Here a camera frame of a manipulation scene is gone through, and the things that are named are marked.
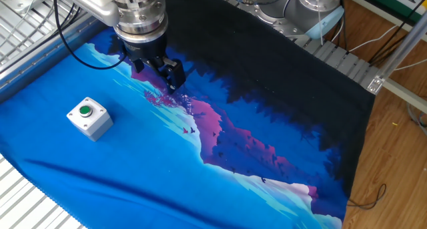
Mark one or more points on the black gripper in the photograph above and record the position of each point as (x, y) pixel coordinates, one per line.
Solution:
(146, 50)

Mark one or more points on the grey green-button switch box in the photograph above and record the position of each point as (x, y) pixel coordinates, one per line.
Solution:
(91, 123)

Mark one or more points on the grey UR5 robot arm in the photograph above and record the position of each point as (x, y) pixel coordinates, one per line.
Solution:
(293, 8)

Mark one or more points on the silver wrist flange coupling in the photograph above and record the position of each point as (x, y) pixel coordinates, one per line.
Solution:
(143, 18)

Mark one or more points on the blue mountain print tablecloth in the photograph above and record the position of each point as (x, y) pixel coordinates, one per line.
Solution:
(133, 175)

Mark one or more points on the white zip tie tail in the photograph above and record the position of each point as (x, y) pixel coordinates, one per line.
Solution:
(321, 28)

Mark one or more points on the silver corner bracket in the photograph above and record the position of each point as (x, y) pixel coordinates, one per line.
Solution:
(375, 85)

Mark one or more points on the aluminium frame post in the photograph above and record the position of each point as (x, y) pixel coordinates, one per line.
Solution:
(400, 52)

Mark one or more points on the aluminium frame crossbeam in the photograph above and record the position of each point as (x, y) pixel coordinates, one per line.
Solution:
(407, 95)

